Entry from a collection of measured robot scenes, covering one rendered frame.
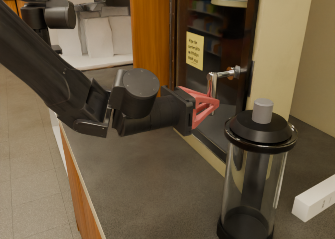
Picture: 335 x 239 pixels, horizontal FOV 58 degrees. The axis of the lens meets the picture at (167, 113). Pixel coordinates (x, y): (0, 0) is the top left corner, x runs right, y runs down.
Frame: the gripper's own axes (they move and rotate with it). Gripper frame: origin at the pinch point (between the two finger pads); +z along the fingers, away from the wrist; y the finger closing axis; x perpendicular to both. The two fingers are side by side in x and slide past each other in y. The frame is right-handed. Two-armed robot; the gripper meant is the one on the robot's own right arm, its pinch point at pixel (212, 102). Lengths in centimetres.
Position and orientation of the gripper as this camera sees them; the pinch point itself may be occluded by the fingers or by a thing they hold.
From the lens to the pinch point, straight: 61.1
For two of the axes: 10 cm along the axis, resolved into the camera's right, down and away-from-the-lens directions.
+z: 8.9, -1.8, 4.1
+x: -0.2, 9.0, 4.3
